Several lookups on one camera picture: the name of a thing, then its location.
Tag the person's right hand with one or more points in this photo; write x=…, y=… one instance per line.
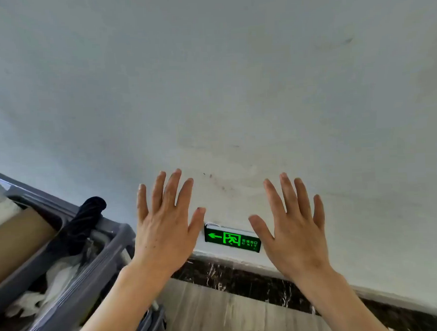
x=296, y=245

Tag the person's left hand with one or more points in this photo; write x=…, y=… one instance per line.
x=163, y=240

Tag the person's right thumb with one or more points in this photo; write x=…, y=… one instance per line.
x=261, y=230

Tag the person's right middle finger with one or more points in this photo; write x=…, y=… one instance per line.
x=289, y=195

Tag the person's left little finger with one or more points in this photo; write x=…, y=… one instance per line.
x=141, y=202

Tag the person's left middle finger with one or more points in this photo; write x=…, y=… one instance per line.
x=171, y=190

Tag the person's right little finger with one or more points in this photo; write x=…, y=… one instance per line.
x=319, y=212

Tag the person's left thumb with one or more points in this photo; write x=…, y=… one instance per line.
x=196, y=223

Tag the person's right forearm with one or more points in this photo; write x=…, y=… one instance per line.
x=336, y=306

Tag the person's left forearm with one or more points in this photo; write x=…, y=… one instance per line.
x=118, y=306

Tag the green illuminated exit sign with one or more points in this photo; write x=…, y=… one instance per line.
x=231, y=239

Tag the dark marble baseboard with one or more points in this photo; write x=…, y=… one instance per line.
x=272, y=286

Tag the black folded umbrella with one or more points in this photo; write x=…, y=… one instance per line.
x=79, y=225

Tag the grey plastic cart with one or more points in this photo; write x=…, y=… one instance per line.
x=83, y=282

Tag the white crumpled cloth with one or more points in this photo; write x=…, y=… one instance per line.
x=47, y=284

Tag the brown cardboard roll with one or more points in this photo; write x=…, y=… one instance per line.
x=17, y=242

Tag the clear plastic bag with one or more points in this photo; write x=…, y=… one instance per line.
x=0, y=203

